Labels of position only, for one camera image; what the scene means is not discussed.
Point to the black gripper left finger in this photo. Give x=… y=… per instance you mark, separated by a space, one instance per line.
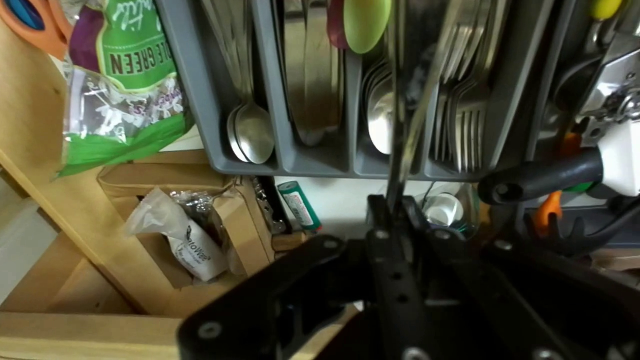
x=320 y=301

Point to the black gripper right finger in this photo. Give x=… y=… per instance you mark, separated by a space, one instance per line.
x=533 y=301

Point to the metal spoon in tray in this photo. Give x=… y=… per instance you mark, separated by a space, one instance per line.
x=252 y=132

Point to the green plastic spoon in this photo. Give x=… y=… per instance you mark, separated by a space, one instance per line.
x=367 y=23

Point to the grey cutlery tray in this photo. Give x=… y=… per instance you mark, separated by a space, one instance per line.
x=281 y=161

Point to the clear plastic bag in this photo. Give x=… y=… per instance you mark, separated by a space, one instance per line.
x=180 y=232

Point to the metal forks stack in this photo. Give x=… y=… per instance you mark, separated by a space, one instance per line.
x=470 y=101

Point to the metal knives stack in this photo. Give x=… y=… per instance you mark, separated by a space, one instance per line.
x=312 y=80

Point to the metal can opener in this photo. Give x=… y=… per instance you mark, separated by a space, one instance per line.
x=613 y=87

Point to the green snack bag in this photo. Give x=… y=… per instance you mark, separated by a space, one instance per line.
x=127 y=87

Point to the orange scissors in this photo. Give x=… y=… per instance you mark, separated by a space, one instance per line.
x=36 y=23

